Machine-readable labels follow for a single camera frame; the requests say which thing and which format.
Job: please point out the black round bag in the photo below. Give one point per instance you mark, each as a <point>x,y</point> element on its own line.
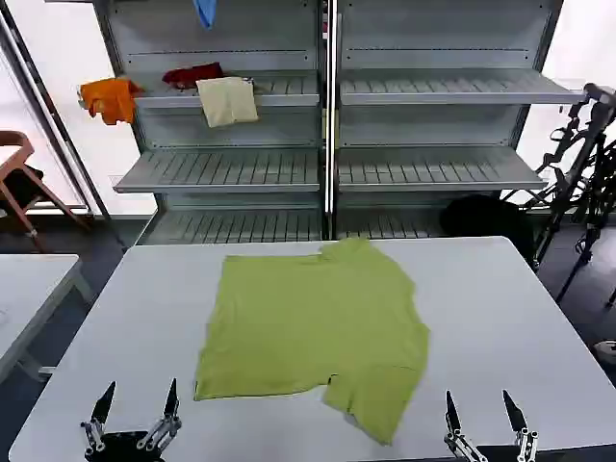
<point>481,216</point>

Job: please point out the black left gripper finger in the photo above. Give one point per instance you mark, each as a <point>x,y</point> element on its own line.
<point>98,414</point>
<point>169,406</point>

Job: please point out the dark metal window bar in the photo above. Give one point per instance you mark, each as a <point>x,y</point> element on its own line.
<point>58,125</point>

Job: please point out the brown wooden chair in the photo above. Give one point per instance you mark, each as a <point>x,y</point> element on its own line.
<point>14,149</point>

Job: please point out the small white round base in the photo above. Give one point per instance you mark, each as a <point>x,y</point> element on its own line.
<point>607,349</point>

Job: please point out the lime green t-shirt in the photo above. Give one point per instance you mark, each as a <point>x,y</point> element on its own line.
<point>308,327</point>

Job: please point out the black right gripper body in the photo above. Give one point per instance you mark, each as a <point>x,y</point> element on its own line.
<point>500,455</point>

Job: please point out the black tripod equipment rig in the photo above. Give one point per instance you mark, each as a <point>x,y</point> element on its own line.
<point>577,185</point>

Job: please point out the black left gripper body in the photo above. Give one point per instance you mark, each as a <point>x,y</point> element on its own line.
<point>124,447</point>

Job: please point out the grey metal shelf rack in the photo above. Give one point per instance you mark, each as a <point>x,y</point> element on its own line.
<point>231,173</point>

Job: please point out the small white side table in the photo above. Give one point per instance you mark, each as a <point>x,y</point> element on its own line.
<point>29,289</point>

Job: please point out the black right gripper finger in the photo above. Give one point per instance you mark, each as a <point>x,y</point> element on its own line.
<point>453,418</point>
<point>516,414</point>

